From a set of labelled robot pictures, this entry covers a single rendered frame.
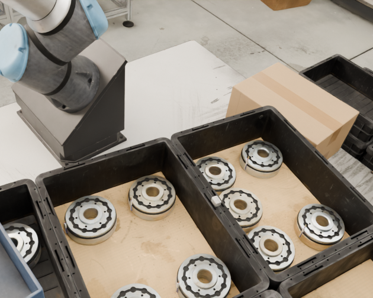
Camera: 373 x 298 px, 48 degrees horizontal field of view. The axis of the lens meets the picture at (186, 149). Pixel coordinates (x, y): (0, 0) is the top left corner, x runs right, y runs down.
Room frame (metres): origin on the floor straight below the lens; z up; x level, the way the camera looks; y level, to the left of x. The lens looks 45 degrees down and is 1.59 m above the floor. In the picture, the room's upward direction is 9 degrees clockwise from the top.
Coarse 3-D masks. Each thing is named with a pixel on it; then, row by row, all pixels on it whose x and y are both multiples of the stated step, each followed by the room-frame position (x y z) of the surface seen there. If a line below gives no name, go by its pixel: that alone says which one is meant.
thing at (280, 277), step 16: (256, 112) 0.81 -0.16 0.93; (272, 112) 0.83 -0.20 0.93; (192, 128) 0.72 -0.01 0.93; (208, 128) 0.73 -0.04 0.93; (288, 128) 0.77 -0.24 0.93; (176, 144) 0.66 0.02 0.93; (304, 144) 0.73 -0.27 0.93; (192, 160) 0.61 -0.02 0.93; (320, 160) 0.68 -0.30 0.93; (336, 176) 0.64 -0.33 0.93; (208, 192) 0.54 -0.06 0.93; (352, 192) 0.60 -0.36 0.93; (224, 208) 0.50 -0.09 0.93; (368, 208) 0.56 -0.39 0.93; (352, 240) 0.48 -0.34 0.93; (256, 256) 0.41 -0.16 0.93; (320, 256) 0.43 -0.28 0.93; (272, 272) 0.38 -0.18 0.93; (288, 272) 0.39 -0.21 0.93
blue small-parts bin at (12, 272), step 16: (0, 224) 0.26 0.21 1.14; (0, 240) 0.27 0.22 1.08; (0, 256) 0.26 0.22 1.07; (16, 256) 0.23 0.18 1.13; (0, 272) 0.23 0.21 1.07; (16, 272) 0.24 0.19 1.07; (32, 272) 0.21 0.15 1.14; (0, 288) 0.21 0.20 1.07; (16, 288) 0.22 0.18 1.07; (32, 288) 0.21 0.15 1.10
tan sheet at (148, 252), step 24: (120, 192) 0.57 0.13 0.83; (120, 216) 0.51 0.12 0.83; (168, 216) 0.53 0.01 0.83; (72, 240) 0.44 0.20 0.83; (120, 240) 0.45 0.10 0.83; (144, 240) 0.46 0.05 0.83; (168, 240) 0.47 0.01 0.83; (192, 240) 0.48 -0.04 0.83; (96, 264) 0.39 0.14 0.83; (120, 264) 0.40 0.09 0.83; (144, 264) 0.41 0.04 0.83; (168, 264) 0.42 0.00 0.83; (96, 288) 0.35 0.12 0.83; (168, 288) 0.37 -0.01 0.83
